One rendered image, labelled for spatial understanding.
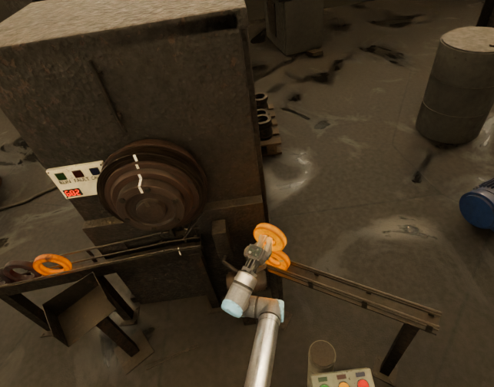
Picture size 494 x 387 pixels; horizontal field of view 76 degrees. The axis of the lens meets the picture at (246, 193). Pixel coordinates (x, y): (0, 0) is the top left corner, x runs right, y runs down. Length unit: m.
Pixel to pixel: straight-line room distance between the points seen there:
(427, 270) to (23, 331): 2.86
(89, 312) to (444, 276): 2.21
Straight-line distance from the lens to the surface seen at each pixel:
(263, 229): 1.38
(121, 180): 1.37
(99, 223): 1.84
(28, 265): 2.12
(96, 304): 1.89
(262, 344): 1.28
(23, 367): 2.75
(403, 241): 2.66
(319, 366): 1.61
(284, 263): 1.57
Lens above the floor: 2.05
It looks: 44 degrees down
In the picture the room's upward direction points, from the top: 10 degrees counter-clockwise
